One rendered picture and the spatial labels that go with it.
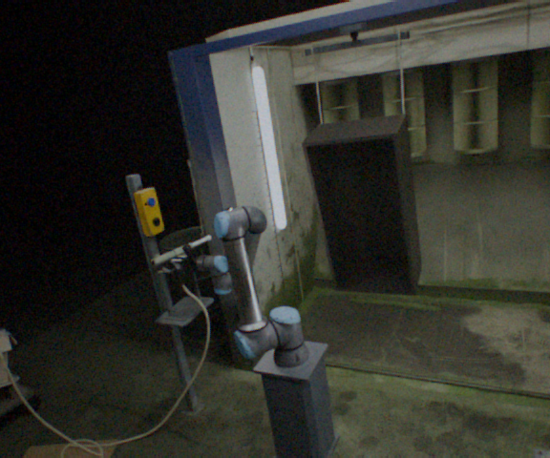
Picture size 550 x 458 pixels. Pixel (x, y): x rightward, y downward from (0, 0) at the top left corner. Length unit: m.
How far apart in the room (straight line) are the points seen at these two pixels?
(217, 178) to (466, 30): 2.12
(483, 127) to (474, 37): 0.66
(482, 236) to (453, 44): 1.57
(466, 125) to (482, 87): 0.30
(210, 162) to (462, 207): 2.32
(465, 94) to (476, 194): 0.90
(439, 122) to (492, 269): 1.35
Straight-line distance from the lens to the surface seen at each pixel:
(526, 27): 3.74
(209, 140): 2.82
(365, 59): 3.86
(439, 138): 4.25
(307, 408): 2.38
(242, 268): 2.03
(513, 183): 4.21
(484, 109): 3.81
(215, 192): 2.88
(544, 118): 3.85
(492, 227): 4.11
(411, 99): 3.87
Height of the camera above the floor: 1.99
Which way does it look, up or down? 19 degrees down
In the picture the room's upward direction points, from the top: 9 degrees counter-clockwise
